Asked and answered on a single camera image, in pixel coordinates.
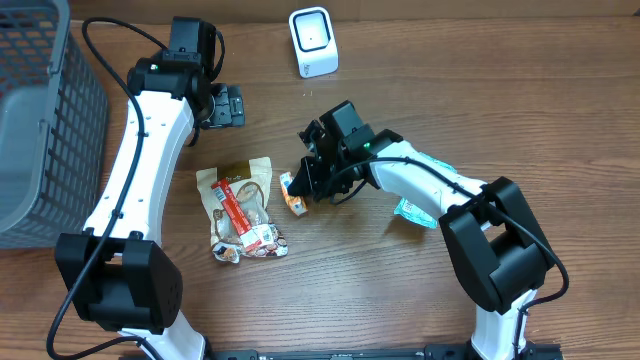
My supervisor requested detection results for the white barcode scanner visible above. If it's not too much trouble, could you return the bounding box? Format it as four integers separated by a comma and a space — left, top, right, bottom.
288, 6, 339, 78

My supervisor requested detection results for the brown nut snack pouch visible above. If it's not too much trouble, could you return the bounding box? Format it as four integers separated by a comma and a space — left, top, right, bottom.
196, 157, 288, 263

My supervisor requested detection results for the grey plastic mesh basket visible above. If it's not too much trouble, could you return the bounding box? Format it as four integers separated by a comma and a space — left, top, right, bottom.
1, 0, 109, 249

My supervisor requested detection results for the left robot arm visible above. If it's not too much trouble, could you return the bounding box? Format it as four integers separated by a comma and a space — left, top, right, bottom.
55, 17, 245, 359

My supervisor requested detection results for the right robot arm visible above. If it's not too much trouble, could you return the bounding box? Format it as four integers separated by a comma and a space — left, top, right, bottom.
288, 101, 562, 359

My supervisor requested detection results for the red snack bar wrapper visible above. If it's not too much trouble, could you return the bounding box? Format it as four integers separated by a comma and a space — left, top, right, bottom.
211, 179, 262, 252

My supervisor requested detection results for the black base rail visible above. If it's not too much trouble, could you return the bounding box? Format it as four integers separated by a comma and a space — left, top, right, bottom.
119, 342, 564, 360

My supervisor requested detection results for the orange snack packet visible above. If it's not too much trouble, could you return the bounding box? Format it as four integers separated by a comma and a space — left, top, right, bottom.
278, 171, 310, 218

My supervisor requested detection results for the teal tissue pack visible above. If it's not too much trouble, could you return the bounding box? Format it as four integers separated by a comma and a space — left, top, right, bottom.
394, 153, 457, 229

